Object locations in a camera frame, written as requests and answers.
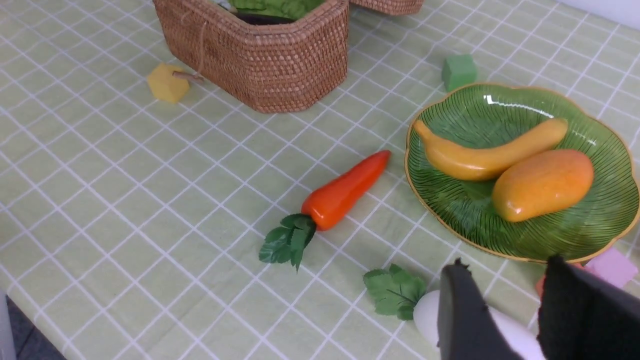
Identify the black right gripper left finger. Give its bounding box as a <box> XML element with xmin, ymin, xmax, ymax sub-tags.
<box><xmin>437</xmin><ymin>259</ymin><xmax>521</xmax><ymax>360</ymax></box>

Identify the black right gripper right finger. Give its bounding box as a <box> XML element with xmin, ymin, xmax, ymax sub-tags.
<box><xmin>537</xmin><ymin>255</ymin><xmax>640</xmax><ymax>360</ymax></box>

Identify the white radish with green leaves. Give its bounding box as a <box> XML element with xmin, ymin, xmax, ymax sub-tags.
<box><xmin>363</xmin><ymin>264</ymin><xmax>545</xmax><ymax>360</ymax></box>

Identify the orange yellow mango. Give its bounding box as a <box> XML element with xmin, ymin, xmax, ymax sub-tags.
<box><xmin>492</xmin><ymin>149</ymin><xmax>595</xmax><ymax>223</ymax></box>

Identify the yellow banana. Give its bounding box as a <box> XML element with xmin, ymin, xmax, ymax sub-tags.
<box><xmin>413</xmin><ymin>118</ymin><xmax>569</xmax><ymax>182</ymax></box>

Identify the orange carrot with green leaves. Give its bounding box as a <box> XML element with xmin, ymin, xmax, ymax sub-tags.
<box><xmin>258</xmin><ymin>150</ymin><xmax>391</xmax><ymax>270</ymax></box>

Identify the pink foam cube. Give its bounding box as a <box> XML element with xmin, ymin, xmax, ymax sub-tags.
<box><xmin>584</xmin><ymin>247</ymin><xmax>638</xmax><ymax>289</ymax></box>

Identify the green leaf-shaped glass plate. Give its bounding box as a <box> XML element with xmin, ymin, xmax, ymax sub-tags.
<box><xmin>404</xmin><ymin>83</ymin><xmax>639</xmax><ymax>264</ymax></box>

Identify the green foam cube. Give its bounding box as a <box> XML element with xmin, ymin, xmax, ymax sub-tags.
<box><xmin>441</xmin><ymin>54</ymin><xmax>478</xmax><ymax>93</ymax></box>

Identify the woven wicker basket lid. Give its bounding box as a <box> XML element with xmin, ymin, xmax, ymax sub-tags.
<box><xmin>349</xmin><ymin>0</ymin><xmax>425</xmax><ymax>16</ymax></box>

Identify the woven wicker basket green lining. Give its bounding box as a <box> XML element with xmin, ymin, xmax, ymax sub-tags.
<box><xmin>153</xmin><ymin>0</ymin><xmax>349</xmax><ymax>114</ymax></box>

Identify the green checkered tablecloth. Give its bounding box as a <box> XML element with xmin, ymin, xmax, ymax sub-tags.
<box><xmin>0</xmin><ymin>0</ymin><xmax>639</xmax><ymax>360</ymax></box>

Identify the yellow foam block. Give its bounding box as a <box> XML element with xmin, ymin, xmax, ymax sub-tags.
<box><xmin>146</xmin><ymin>63</ymin><xmax>191</xmax><ymax>104</ymax></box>

